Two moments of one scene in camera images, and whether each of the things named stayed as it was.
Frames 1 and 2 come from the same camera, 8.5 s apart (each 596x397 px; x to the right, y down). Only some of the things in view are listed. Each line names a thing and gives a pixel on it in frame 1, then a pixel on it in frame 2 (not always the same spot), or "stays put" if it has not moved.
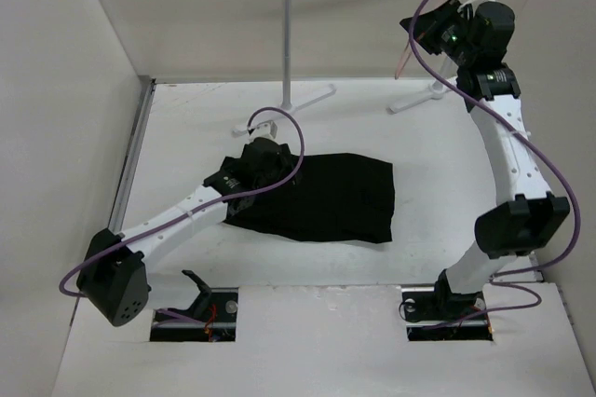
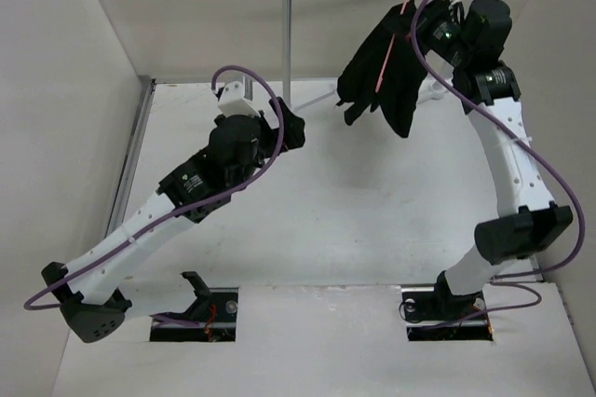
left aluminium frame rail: [131, 157] stays put
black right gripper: [425, 24] stays put
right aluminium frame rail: [535, 262] stays put
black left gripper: [284, 164] to [292, 131]
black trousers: [334, 196] to [387, 70]
